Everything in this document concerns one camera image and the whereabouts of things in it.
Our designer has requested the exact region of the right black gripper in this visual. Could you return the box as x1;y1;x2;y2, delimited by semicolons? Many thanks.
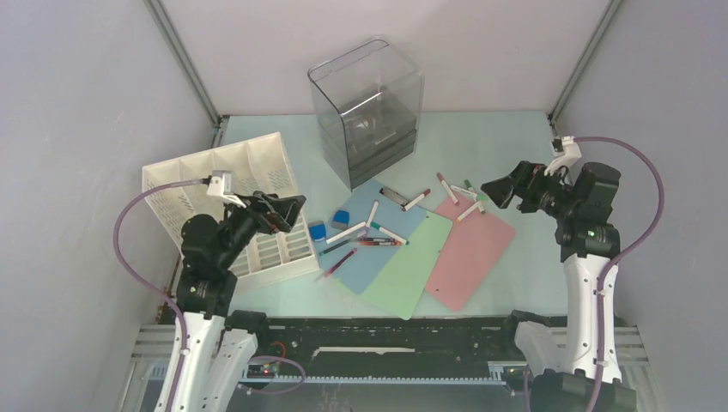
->
481;160;579;221

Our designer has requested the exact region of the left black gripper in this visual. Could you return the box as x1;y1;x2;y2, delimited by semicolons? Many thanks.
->
216;189;305;268

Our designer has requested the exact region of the blue eraser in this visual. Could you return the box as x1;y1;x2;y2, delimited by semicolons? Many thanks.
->
331;209;350;231
308;221;327;242

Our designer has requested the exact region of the clear plastic drawer box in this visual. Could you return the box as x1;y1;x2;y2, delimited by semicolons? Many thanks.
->
306;37;425;190

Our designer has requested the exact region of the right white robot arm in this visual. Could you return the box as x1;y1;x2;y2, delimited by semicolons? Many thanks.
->
481;161;637;411

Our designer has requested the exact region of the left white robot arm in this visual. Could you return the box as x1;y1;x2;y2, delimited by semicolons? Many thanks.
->
155;191;306;411

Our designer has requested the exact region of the white plastic file rack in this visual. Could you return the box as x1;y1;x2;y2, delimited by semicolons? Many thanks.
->
141;132;321;295

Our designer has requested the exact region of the light green cap marker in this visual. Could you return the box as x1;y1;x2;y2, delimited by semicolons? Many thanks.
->
450;185;488;202

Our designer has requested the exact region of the orange cap marker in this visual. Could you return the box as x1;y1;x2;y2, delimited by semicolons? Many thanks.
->
456;202;483;222

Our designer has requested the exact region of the pink clipboard sheet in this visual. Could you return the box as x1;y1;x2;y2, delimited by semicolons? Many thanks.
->
425;193;516;312

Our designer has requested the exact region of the plain white marker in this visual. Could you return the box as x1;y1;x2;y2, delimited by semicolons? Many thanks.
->
326;221;367;244

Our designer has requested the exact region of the orange red pen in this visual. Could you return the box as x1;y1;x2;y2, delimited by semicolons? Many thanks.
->
353;240;402;246

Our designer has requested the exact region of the blue clipboard sheet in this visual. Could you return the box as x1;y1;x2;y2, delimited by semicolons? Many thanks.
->
319;179;428;296

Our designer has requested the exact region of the teal cap marker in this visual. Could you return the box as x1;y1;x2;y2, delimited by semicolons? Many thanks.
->
370;222;409;245

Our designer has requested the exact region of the purple cap marker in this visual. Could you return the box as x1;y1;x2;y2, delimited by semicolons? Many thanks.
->
364;200;379;235

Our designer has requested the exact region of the dark red cap marker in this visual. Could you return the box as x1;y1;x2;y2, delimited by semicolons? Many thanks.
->
402;189;431;212

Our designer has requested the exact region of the metal clipboard clip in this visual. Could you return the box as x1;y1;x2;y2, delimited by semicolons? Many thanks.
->
379;186;409;208

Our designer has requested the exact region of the green clipboard sheet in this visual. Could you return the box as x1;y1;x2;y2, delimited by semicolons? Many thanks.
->
333;207;452;319

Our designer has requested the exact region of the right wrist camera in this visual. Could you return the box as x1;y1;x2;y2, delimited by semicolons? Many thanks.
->
544;136;582;176

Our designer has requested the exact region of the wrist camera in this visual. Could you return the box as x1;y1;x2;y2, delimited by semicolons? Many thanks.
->
544;136;582;176
206;170;246;208

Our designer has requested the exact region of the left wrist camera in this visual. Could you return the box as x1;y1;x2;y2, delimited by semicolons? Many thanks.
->
206;170;246;208

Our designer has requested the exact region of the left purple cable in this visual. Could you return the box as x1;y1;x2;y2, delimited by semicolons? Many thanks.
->
112;178;308;412

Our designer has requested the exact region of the purple cable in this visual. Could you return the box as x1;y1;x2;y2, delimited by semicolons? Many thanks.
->
112;178;308;412
523;136;665;412

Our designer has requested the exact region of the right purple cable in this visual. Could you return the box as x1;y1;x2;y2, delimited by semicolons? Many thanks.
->
523;136;665;412

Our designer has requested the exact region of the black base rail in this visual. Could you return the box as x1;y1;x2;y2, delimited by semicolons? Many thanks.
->
255;311;565;382

